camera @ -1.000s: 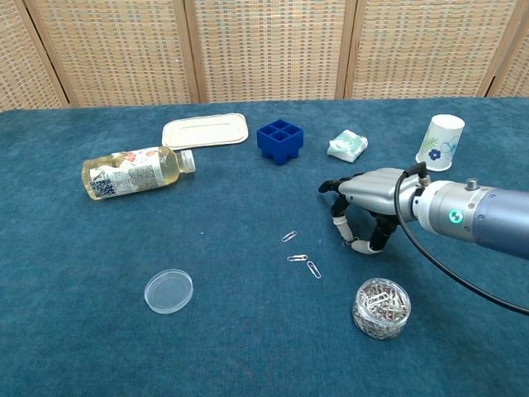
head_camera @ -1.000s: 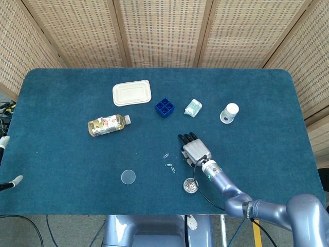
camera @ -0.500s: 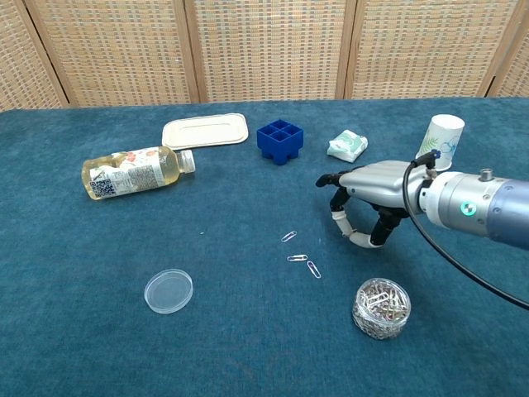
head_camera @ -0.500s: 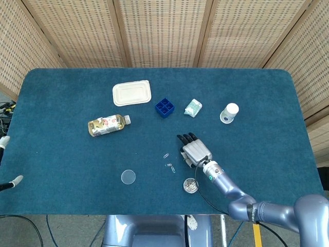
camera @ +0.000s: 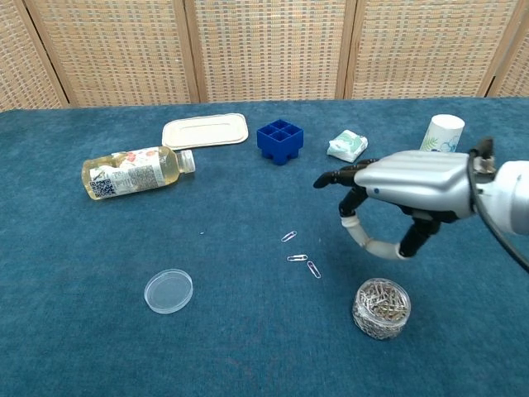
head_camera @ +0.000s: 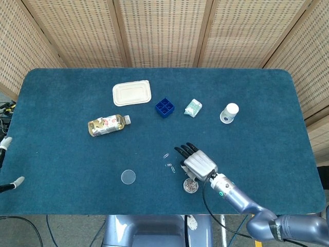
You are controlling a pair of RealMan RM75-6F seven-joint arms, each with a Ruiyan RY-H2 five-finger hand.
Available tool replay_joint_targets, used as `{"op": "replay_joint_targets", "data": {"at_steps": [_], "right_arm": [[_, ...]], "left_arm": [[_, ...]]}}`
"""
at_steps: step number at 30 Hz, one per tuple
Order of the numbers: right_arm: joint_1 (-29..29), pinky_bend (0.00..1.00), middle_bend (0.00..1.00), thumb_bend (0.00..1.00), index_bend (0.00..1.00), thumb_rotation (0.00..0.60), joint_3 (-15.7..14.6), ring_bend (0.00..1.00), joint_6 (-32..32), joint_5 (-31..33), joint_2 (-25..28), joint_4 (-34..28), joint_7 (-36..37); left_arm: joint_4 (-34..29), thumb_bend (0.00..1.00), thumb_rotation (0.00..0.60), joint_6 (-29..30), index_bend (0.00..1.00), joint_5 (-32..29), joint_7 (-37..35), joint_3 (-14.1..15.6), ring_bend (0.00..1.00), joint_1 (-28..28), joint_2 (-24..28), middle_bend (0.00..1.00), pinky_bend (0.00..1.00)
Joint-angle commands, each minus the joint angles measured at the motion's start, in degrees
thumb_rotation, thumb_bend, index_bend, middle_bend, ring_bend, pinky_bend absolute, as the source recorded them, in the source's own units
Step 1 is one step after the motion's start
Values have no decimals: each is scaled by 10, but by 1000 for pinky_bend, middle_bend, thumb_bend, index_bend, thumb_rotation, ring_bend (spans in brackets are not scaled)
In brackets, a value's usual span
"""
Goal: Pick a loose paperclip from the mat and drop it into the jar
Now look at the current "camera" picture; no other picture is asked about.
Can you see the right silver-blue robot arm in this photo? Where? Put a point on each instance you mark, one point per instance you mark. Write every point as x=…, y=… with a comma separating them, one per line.
x=512, y=190

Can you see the white floral paper cup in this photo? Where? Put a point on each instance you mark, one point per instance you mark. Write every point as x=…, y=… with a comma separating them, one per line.
x=442, y=128

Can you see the cream rectangular tray lid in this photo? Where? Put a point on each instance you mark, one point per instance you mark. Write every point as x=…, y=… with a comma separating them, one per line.
x=202, y=132

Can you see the woven wicker folding screen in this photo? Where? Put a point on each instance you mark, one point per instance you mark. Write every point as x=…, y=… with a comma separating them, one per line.
x=268, y=49

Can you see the blue table cloth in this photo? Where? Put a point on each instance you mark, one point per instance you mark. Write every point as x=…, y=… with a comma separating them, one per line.
x=82, y=289

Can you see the blue four-compartment box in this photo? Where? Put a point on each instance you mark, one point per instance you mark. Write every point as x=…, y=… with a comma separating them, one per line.
x=281, y=146

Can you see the clear jar of paperclips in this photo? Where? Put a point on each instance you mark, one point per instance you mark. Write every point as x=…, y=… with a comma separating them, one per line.
x=380, y=314

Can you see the clear bottle with yellow liquid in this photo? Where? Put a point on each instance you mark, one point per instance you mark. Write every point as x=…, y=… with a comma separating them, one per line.
x=132, y=173

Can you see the paperclip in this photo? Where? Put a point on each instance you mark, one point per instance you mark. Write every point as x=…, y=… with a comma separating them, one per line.
x=313, y=269
x=297, y=257
x=289, y=236

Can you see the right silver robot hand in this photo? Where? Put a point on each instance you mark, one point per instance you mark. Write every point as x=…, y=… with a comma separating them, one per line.
x=413, y=178

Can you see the clear round plastic lid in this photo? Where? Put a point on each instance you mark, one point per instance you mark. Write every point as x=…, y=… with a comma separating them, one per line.
x=167, y=291

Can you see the white green tissue packet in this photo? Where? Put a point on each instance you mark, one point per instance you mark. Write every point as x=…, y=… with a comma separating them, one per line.
x=345, y=144

